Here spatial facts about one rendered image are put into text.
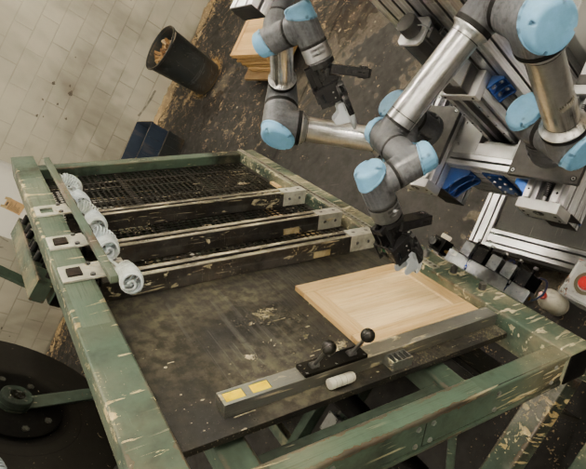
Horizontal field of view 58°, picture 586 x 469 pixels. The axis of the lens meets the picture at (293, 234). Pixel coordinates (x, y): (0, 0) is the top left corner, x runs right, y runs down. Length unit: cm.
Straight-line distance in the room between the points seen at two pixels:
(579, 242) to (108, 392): 200
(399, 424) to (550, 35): 88
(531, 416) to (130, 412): 120
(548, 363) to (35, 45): 590
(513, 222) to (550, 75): 145
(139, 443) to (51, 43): 578
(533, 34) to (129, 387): 112
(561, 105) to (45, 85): 577
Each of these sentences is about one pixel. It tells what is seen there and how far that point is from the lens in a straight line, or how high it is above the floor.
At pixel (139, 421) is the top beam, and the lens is 117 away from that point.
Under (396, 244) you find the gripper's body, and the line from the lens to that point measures 132.
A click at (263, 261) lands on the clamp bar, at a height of 134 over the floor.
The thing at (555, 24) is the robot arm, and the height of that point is 162.
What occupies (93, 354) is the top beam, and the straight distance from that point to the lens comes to 136.
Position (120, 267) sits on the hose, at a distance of 150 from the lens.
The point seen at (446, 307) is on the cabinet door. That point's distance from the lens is 182.
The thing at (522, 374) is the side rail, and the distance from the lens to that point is 156.
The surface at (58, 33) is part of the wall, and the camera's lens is 663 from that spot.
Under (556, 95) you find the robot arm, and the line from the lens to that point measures 140.
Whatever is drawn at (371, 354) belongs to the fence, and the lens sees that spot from 148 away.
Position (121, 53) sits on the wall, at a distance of 681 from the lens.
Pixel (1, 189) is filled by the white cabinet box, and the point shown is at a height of 151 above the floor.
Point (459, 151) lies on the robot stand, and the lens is 207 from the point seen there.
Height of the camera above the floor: 251
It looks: 40 degrees down
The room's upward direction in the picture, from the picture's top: 64 degrees counter-clockwise
